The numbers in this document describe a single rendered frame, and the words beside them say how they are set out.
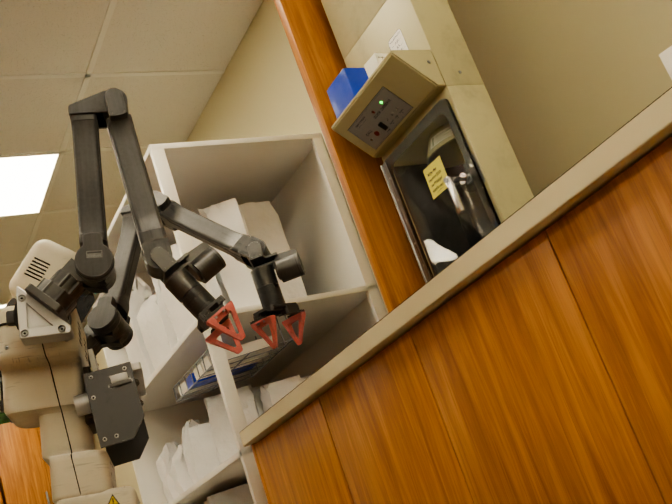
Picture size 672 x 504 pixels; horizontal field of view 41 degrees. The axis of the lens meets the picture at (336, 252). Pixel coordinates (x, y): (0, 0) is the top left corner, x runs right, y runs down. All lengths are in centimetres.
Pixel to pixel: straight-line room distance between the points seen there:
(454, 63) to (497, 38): 48
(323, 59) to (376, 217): 48
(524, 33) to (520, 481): 130
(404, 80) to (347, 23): 38
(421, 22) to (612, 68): 48
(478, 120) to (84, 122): 87
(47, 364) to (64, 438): 16
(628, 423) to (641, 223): 31
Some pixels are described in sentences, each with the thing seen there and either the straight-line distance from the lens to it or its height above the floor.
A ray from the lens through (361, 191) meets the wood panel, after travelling 229.
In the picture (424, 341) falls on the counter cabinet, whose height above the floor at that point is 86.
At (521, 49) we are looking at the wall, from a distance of 254.
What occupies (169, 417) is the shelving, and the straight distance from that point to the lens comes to 390.
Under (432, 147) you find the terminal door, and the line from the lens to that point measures 212.
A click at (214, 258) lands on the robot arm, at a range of 192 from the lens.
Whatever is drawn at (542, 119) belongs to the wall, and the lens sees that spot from 248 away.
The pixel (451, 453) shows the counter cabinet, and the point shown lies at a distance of 180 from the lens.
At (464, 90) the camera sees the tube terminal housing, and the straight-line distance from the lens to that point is 211.
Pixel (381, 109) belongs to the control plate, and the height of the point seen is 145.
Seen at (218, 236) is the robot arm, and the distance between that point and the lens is 234.
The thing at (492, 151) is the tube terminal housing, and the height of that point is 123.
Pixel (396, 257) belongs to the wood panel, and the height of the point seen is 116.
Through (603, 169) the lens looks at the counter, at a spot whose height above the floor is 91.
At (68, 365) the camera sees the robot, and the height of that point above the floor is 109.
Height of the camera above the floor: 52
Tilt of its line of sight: 18 degrees up
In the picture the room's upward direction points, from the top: 20 degrees counter-clockwise
